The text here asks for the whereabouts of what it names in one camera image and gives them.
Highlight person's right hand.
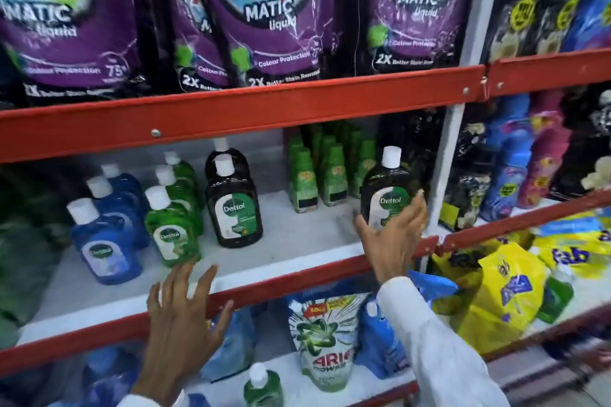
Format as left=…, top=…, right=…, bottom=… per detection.
left=353, top=190, right=429, bottom=286

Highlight person's left hand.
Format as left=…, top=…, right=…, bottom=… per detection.
left=133, top=260, right=235, bottom=394

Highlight brown antiseptic bottle white cap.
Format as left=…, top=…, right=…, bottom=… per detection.
left=360, top=146, right=422, bottom=231
left=206, top=154, right=263, bottom=249
left=205, top=137, right=250, bottom=183

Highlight person's right forearm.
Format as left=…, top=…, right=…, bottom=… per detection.
left=376, top=276, right=510, bottom=407

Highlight pale blue refill pouch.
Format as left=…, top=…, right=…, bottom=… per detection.
left=200, top=307, right=257, bottom=383

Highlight green antiseptic bottle white cap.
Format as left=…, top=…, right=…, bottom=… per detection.
left=164, top=151, right=199, bottom=194
left=144, top=185, right=201, bottom=268
left=155, top=165, right=204, bottom=234

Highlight blue antiseptic bottle white cap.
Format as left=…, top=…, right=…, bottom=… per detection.
left=101, top=163, right=145, bottom=212
left=66, top=197, right=143, bottom=286
left=86, top=176, right=151, bottom=250

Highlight white shelf board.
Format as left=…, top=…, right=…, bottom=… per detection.
left=18, top=188, right=430, bottom=346

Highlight group of small green-capped bottles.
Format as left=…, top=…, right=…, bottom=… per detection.
left=285, top=121, right=379, bottom=215

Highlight green handwash bottle white cap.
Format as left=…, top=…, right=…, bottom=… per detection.
left=243, top=362, right=285, bottom=407

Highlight dark blue refill pouch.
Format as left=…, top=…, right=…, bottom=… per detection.
left=80, top=346, right=141, bottom=407

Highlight dark pouches behind bottles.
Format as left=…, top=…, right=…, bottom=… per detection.
left=376, top=107, right=446, bottom=197

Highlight white green detergent pouch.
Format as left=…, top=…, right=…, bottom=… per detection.
left=287, top=293, right=369, bottom=393

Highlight blue detergent refill pouch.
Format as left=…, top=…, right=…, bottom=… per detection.
left=355, top=299, right=412, bottom=380

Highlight black fabric conditioner pouch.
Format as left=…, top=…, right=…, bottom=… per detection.
left=438, top=105, right=498, bottom=232
left=549, top=85, right=611, bottom=203
left=481, top=0, right=557, bottom=64
left=534, top=0, right=595, bottom=56

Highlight blurred green pouches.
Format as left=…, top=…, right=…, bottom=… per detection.
left=0, top=166, right=67, bottom=351

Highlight yellow detergent pouch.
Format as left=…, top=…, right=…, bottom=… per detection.
left=529, top=209, right=611, bottom=280
left=432, top=242, right=551, bottom=356

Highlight pink fabric conditioner pouch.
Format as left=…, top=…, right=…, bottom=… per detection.
left=517, top=89, right=574, bottom=210

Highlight green spouted refill pouch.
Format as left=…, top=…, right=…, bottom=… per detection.
left=537, top=263, right=575, bottom=325

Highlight purple liquid detergent pouch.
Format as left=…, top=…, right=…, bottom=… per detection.
left=367, top=0, right=484, bottom=75
left=165, top=0, right=235, bottom=93
left=0, top=0, right=145, bottom=104
left=197, top=0, right=336, bottom=89

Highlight long red shelf rail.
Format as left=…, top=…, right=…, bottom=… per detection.
left=0, top=235, right=441, bottom=378
left=0, top=65, right=487, bottom=164

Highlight short red shelf rail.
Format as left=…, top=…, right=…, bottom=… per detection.
left=438, top=189, right=611, bottom=256
left=481, top=301, right=611, bottom=362
left=485, top=47, right=611, bottom=99

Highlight white rack upright post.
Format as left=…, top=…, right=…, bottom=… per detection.
left=423, top=0, right=509, bottom=275

